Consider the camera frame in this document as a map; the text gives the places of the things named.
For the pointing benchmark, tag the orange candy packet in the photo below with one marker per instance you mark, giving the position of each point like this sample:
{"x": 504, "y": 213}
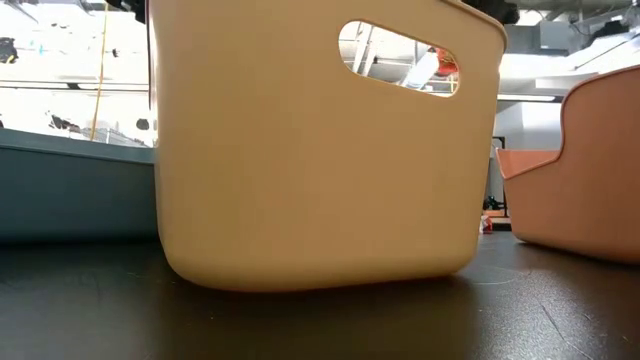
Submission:
{"x": 446, "y": 61}

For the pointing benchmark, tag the orange plastic bin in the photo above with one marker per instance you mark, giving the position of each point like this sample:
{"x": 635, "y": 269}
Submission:
{"x": 590, "y": 190}

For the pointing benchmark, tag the yellow plastic bin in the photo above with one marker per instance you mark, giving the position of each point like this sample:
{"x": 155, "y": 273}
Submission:
{"x": 300, "y": 175}

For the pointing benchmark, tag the grey blue plastic bin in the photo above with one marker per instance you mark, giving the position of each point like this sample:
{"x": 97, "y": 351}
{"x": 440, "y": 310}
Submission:
{"x": 75, "y": 190}

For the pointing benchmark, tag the silver ventilation duct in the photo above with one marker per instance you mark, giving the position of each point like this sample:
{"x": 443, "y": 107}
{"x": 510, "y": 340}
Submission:
{"x": 421, "y": 70}

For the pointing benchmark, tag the black metal gantry frame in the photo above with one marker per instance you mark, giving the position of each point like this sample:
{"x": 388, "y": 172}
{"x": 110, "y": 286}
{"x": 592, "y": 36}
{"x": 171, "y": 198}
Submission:
{"x": 499, "y": 142}

